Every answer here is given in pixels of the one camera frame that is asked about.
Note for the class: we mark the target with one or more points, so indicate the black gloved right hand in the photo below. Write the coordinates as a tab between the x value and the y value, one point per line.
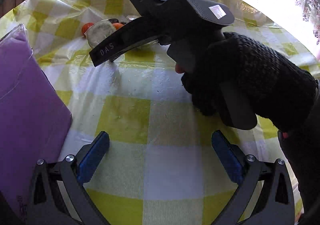
241	79

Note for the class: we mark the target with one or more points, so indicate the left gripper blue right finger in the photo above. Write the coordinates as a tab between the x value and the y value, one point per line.
275	204

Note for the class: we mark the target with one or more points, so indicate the yellow white checkered tablecloth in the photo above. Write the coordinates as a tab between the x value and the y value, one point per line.
161	167

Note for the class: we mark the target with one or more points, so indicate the large orange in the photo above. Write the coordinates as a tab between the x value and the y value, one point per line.
117	25

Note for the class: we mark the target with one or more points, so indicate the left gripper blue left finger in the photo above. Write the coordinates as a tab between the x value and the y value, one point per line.
46	204

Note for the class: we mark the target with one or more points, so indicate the purple cardboard box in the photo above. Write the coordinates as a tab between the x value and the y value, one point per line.
34	120

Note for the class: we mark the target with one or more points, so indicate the green cabbage half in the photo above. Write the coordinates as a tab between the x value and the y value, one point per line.
99	32

